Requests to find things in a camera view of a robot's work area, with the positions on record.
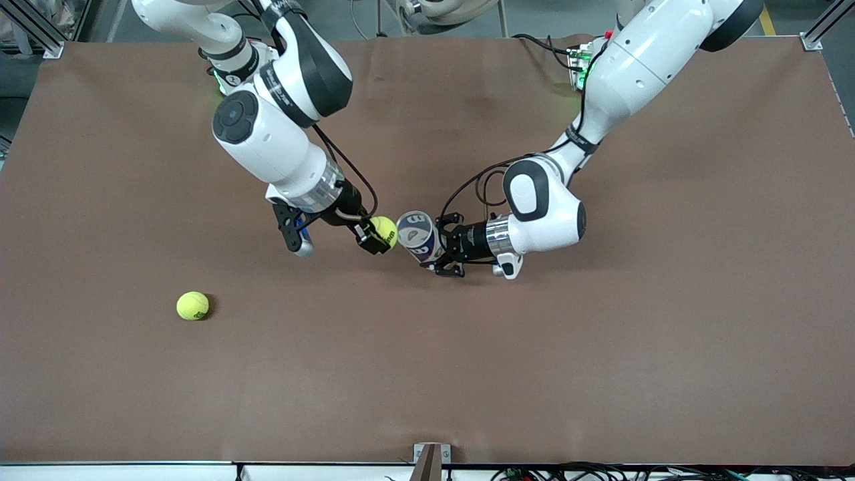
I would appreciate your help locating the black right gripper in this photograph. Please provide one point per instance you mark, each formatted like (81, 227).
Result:
(347, 202)

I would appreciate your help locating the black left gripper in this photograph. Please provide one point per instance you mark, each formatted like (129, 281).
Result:
(473, 241)

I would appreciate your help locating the yellow tennis ball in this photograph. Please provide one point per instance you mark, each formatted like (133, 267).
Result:
(386, 228)
(192, 306)

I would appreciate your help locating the white Wilson tennis ball can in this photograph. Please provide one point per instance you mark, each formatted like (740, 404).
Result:
(424, 248)

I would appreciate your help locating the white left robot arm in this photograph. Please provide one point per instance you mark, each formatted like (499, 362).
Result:
(641, 67)

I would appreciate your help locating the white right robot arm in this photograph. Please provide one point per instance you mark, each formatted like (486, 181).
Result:
(267, 140)

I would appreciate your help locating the brown table cover sheet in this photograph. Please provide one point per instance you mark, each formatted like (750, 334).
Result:
(601, 367)

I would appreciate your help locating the metal base connector box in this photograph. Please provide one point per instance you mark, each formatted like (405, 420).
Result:
(578, 60)

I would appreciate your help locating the beige object with metal legs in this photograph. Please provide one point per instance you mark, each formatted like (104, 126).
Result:
(434, 13)

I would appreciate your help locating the metal table edge bracket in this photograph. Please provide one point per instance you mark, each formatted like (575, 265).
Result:
(431, 464)

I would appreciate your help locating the aluminium frame post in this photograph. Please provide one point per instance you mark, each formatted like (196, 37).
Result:
(40, 33)
(818, 33)

